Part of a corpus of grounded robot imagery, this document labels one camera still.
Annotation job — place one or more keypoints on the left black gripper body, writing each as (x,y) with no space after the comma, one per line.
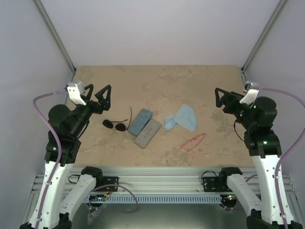
(97,109)

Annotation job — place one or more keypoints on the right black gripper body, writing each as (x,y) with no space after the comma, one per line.
(230,109)

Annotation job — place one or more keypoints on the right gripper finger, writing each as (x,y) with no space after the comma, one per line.
(237,95)
(221,96)

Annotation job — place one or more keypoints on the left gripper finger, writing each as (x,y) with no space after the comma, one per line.
(87,97)
(104,97)

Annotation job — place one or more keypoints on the light blue cleaning cloth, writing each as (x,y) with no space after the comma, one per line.
(185,117)

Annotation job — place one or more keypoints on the grey glasses case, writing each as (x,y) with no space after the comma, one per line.
(147,134)

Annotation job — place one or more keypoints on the red transparent glasses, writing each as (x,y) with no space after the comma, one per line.
(191,145)

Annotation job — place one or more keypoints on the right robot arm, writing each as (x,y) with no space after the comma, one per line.
(270,210)

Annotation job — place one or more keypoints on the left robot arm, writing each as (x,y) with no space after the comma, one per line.
(66,126)

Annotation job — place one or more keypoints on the black sunglasses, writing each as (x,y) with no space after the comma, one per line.
(118,125)

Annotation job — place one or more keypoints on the blue glasses case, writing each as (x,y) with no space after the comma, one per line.
(140,122)

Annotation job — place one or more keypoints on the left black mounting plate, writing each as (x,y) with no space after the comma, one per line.
(108,181)

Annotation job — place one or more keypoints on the black mounting plate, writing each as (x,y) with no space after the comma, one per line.
(211,182)
(108,181)

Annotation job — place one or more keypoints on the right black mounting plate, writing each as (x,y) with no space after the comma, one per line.
(211,182)

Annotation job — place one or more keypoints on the left circuit board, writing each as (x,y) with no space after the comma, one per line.
(99,198)

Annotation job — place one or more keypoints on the circuit board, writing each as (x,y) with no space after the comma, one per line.
(228,198)
(99,198)

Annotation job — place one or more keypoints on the right circuit board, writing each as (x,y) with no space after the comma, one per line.
(228,198)

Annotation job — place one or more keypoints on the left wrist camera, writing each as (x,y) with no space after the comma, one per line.
(75,90)

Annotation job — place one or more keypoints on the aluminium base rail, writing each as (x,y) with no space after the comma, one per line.
(148,180)

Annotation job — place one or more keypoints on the left aluminium frame post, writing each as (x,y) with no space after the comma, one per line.
(55,35)

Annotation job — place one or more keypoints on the aluminium frame post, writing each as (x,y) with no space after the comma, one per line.
(55,35)
(268,27)

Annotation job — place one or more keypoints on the slotted cable duct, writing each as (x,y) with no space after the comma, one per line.
(162,199)

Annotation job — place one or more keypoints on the right aluminium frame post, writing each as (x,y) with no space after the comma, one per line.
(268,27)

